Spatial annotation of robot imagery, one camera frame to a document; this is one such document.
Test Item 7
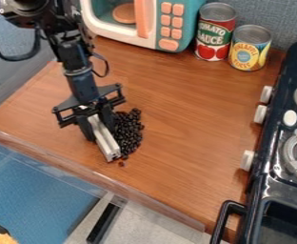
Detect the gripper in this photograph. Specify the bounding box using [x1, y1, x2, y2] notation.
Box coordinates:
[50, 67, 128, 142]

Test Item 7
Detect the silver bar tool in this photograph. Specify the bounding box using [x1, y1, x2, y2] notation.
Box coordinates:
[86, 113, 124, 163]

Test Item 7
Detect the pile of black bits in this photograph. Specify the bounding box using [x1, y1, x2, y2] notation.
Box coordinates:
[111, 108, 147, 168]

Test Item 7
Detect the toy microwave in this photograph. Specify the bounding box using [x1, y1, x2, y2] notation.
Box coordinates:
[78, 0, 208, 53]

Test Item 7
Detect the red tomato sauce can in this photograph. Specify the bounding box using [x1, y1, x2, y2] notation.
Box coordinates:
[192, 2, 238, 62]

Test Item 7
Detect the yellow pineapple can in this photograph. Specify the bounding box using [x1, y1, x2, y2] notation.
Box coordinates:
[227, 24, 273, 72]

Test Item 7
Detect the toy stove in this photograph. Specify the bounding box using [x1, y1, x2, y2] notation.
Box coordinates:
[208, 38, 297, 244]

